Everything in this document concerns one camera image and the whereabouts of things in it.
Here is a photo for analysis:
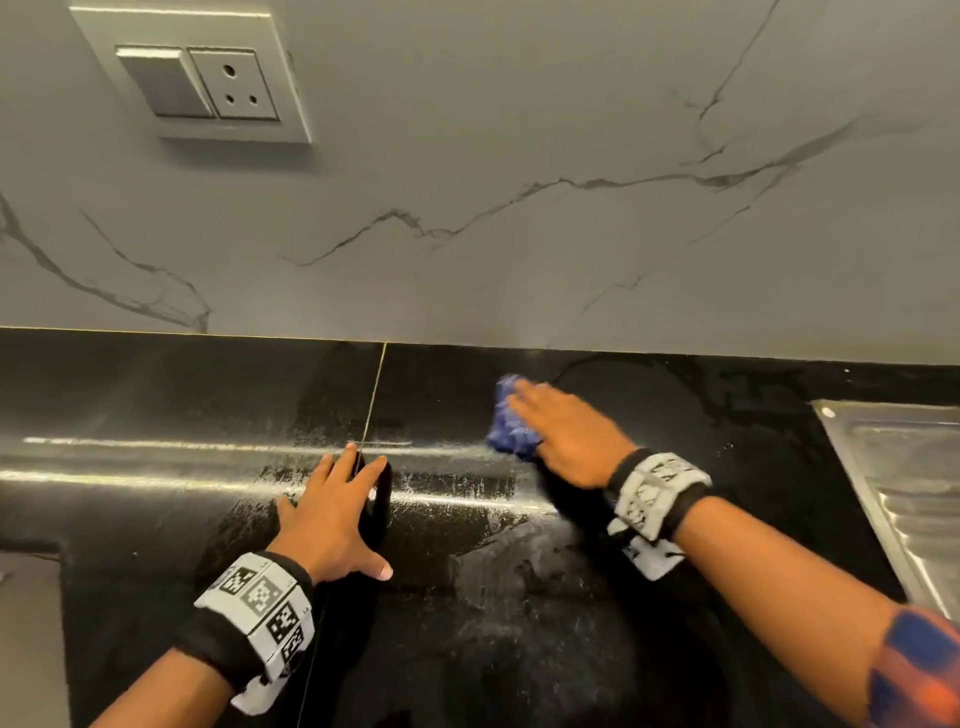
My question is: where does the person's right hand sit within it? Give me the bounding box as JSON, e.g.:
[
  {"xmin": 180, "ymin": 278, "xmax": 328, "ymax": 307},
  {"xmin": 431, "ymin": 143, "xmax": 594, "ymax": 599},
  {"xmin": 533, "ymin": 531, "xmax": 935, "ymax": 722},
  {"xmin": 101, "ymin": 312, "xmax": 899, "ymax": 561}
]
[{"xmin": 505, "ymin": 378, "xmax": 641, "ymax": 494}]

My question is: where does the person's left hand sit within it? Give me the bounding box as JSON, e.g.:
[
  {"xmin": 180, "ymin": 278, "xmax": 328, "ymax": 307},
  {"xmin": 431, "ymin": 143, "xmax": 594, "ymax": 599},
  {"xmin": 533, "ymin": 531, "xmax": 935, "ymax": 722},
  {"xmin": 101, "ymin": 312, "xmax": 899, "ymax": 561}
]
[{"xmin": 265, "ymin": 441, "xmax": 396, "ymax": 588}]

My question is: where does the blue striped cloth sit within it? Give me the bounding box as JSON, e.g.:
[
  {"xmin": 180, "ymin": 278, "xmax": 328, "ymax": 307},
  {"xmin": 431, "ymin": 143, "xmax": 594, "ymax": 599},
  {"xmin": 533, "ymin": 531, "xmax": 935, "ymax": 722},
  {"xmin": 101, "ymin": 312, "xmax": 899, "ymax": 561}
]
[{"xmin": 484, "ymin": 373, "xmax": 546, "ymax": 461}]

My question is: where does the person's right forearm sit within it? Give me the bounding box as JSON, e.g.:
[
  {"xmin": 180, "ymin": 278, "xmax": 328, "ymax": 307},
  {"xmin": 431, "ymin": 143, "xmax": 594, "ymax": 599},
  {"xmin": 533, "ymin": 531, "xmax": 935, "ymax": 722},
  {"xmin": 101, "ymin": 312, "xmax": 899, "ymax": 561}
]
[{"xmin": 675, "ymin": 495, "xmax": 920, "ymax": 728}]

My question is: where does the right wrist marker band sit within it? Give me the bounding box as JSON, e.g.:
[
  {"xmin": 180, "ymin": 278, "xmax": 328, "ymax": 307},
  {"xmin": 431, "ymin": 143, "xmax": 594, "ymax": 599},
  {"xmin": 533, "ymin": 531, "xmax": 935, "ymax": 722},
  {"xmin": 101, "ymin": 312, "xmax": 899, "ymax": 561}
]
[{"xmin": 603, "ymin": 447, "xmax": 719, "ymax": 546}]

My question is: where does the wrist marker band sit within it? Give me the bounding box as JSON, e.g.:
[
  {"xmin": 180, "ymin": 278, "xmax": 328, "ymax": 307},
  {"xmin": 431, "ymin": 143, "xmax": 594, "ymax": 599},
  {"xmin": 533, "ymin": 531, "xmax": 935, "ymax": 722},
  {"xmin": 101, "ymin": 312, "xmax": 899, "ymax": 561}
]
[
  {"xmin": 171, "ymin": 549, "xmax": 318, "ymax": 693},
  {"xmin": 603, "ymin": 447, "xmax": 719, "ymax": 546}
]

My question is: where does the left wrist marker band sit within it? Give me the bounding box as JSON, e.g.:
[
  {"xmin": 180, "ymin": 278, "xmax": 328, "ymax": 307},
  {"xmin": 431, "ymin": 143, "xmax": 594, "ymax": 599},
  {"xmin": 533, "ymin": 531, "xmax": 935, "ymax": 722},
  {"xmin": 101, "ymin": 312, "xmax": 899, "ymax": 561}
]
[{"xmin": 171, "ymin": 549, "xmax": 318, "ymax": 693}]

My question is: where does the brown lower drawer unit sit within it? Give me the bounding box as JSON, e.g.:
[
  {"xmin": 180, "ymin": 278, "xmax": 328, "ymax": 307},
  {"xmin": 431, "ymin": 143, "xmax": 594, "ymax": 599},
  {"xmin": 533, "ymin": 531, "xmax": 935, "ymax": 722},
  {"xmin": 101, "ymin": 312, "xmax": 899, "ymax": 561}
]
[{"xmin": 0, "ymin": 546, "xmax": 72, "ymax": 728}]

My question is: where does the steel sink drainboard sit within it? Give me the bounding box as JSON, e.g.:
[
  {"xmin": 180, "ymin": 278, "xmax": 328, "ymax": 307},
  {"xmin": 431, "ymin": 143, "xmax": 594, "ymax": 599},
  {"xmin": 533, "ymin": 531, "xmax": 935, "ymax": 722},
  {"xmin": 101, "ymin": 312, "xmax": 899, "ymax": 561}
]
[{"xmin": 808, "ymin": 397, "xmax": 960, "ymax": 626}]

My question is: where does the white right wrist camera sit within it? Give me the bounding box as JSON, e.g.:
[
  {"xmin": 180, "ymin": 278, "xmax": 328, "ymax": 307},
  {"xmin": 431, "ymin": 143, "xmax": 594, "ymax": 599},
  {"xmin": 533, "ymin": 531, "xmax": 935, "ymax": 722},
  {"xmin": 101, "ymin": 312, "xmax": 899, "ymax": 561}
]
[{"xmin": 606, "ymin": 517, "xmax": 689, "ymax": 584}]

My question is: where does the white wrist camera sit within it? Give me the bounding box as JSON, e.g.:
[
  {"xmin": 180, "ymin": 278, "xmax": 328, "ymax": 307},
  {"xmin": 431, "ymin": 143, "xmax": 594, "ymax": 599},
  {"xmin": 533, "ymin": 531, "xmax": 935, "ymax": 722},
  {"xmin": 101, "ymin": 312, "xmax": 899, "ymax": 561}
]
[
  {"xmin": 231, "ymin": 645, "xmax": 312, "ymax": 719},
  {"xmin": 606, "ymin": 517, "xmax": 689, "ymax": 584}
]

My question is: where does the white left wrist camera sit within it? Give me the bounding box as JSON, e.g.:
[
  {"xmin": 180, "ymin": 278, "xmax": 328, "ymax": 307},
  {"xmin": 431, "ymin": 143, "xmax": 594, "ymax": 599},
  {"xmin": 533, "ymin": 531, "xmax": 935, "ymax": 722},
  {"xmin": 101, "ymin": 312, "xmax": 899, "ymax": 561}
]
[{"xmin": 231, "ymin": 645, "xmax": 312, "ymax": 719}]

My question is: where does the white wall socket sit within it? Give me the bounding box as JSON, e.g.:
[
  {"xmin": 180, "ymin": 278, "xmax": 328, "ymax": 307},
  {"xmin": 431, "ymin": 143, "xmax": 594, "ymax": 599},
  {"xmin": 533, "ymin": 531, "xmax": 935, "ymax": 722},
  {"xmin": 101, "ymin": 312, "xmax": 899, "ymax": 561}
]
[{"xmin": 67, "ymin": 4, "xmax": 317, "ymax": 149}]

